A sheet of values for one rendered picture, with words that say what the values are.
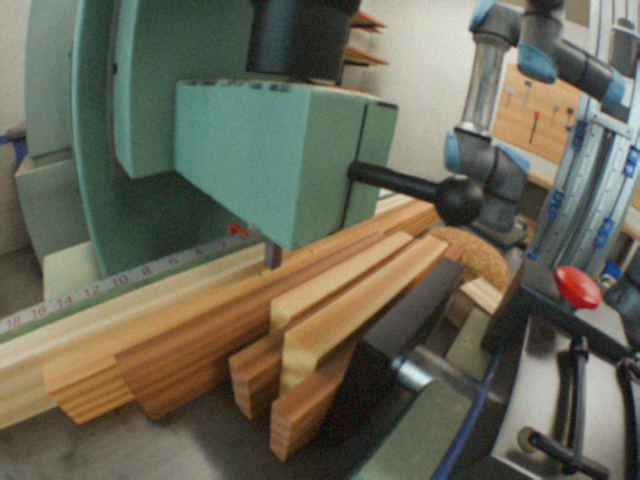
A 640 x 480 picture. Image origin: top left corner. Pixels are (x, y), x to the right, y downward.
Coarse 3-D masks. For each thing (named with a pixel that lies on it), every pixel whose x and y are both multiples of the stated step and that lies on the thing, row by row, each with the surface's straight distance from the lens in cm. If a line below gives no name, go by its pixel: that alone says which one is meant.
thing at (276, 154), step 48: (192, 96) 19; (240, 96) 14; (288, 96) 11; (336, 96) 11; (192, 144) 19; (240, 144) 14; (288, 144) 11; (336, 144) 12; (384, 144) 15; (240, 192) 14; (288, 192) 11; (336, 192) 13; (288, 240) 12
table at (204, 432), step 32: (448, 320) 28; (224, 384) 19; (32, 416) 23; (64, 416) 22; (128, 416) 20; (192, 416) 19; (224, 416) 18; (384, 416) 20; (0, 448) 24; (32, 448) 22; (64, 448) 21; (96, 448) 20; (128, 448) 19; (160, 448) 18; (192, 448) 18; (224, 448) 18; (256, 448) 18; (320, 448) 18; (352, 448) 18
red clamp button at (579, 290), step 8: (560, 272) 15; (568, 272) 15; (576, 272) 16; (560, 280) 15; (568, 280) 15; (576, 280) 15; (584, 280) 16; (560, 288) 15; (568, 288) 14; (576, 288) 15; (584, 288) 15; (592, 288) 16; (568, 296) 14; (576, 296) 14; (584, 296) 15; (592, 296) 15; (600, 296) 16; (576, 304) 15; (584, 304) 15; (592, 304) 15
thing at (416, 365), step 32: (416, 288) 13; (448, 288) 14; (384, 320) 11; (416, 320) 12; (384, 352) 10; (416, 352) 15; (352, 384) 12; (384, 384) 13; (416, 384) 15; (448, 384) 15; (352, 416) 14
